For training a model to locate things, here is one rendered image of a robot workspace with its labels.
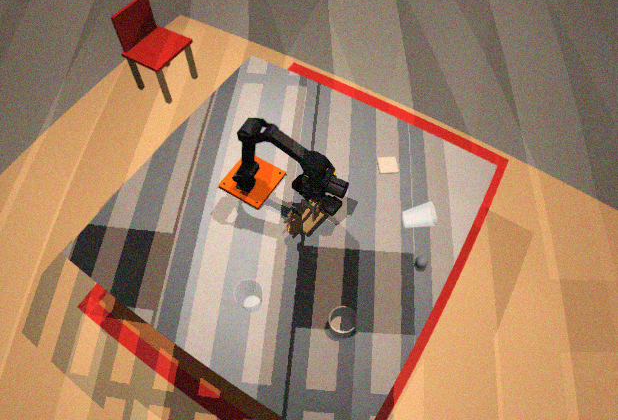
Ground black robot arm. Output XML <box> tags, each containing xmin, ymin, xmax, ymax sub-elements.
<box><xmin>232</xmin><ymin>118</ymin><xmax>349</xmax><ymax>198</ymax></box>

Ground white paper cup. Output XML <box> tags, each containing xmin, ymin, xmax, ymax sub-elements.
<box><xmin>401</xmin><ymin>202</ymin><xmax>437</xmax><ymax>228</ymax></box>
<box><xmin>234</xmin><ymin>279</ymin><xmax>263</xmax><ymax>312</ymax></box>

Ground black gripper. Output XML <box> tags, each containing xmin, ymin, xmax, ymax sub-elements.
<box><xmin>292</xmin><ymin>174</ymin><xmax>342</xmax><ymax>216</ymax></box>

